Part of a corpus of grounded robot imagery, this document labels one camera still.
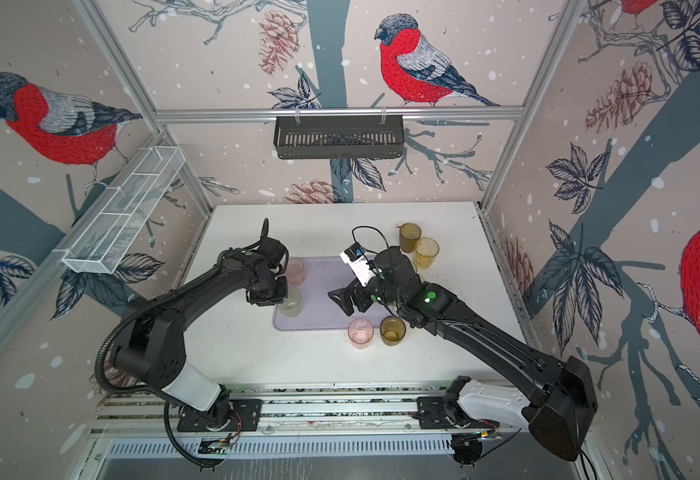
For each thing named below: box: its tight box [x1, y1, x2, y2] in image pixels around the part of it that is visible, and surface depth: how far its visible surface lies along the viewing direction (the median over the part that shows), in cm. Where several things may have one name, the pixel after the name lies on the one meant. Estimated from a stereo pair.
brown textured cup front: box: [380, 315, 407, 346], surface depth 87 cm
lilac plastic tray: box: [274, 256, 392, 331], surface depth 92 cm
